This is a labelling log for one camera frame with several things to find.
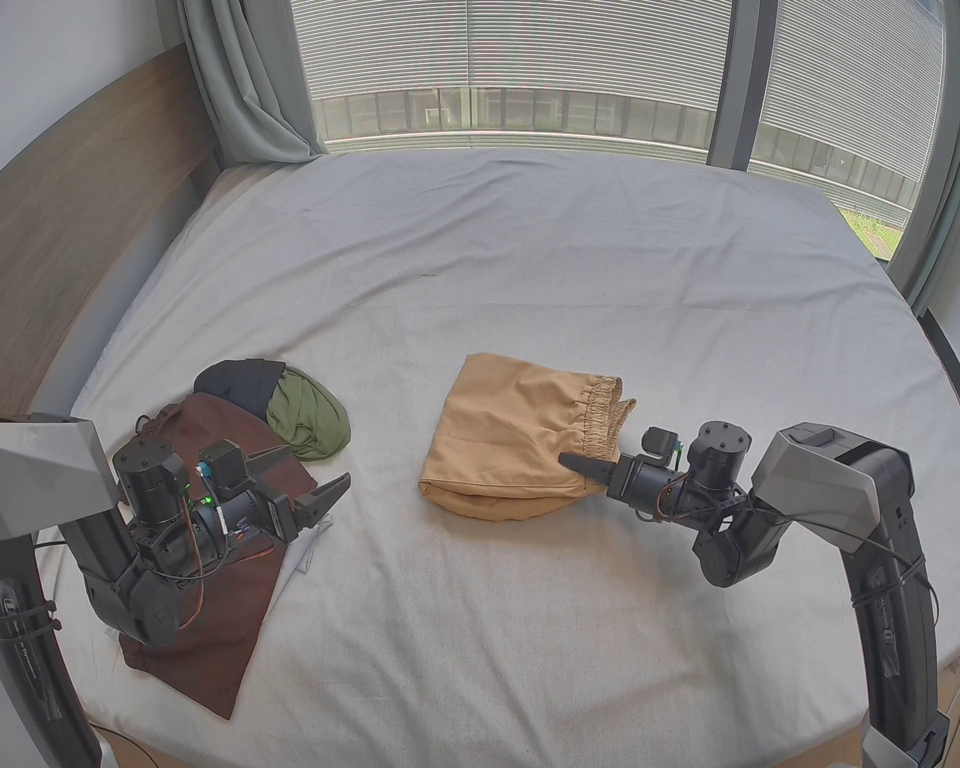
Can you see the bed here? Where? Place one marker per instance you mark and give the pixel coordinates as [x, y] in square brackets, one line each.
[525, 262]

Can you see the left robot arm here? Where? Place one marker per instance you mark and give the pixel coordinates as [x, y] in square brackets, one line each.
[135, 592]

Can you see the grey-green curtain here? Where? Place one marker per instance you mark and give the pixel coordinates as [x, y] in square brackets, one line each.
[247, 90]
[946, 225]

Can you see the black garment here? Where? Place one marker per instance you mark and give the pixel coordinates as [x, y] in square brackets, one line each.
[232, 384]

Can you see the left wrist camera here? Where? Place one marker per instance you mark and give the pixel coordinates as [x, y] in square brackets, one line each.
[223, 465]

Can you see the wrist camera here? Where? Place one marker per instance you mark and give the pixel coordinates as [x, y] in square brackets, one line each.
[660, 444]
[223, 465]

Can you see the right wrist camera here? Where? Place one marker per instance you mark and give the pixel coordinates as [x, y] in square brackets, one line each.
[660, 444]

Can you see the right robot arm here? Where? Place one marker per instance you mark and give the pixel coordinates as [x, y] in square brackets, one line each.
[825, 480]

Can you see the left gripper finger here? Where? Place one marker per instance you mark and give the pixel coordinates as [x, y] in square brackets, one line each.
[319, 504]
[266, 461]

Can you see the white garment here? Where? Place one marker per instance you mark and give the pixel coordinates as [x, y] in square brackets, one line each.
[304, 551]

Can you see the tan shorts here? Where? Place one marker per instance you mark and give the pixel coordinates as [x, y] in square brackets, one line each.
[510, 435]

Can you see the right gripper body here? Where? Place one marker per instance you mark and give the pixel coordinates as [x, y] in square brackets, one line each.
[641, 484]

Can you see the green garment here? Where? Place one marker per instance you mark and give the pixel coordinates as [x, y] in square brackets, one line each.
[307, 420]

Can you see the brown garment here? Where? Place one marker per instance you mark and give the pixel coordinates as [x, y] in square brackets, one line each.
[225, 645]

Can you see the window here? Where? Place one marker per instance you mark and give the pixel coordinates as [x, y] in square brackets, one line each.
[739, 82]

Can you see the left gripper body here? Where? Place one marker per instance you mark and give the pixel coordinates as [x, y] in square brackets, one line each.
[255, 514]

